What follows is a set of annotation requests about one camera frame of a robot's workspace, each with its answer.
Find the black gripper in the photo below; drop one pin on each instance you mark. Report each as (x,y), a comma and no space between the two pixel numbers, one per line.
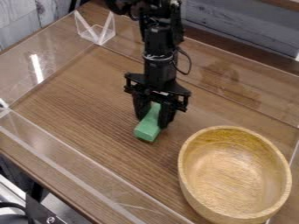
(156,86)

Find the green rectangular block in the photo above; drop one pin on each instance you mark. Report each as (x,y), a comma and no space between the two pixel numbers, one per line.
(147,129)

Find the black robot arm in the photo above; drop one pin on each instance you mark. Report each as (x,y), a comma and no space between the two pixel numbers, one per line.
(159,18)

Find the brown wooden bowl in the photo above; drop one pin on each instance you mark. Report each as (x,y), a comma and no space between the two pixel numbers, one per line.
(233,174)

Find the clear acrylic tray wall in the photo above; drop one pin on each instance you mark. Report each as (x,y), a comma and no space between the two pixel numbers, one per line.
(66,123)

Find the clear acrylic corner bracket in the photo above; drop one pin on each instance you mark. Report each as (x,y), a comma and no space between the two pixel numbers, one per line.
(98,34)

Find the black metal table frame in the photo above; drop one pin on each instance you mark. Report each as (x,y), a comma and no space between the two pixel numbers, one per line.
(21,196)

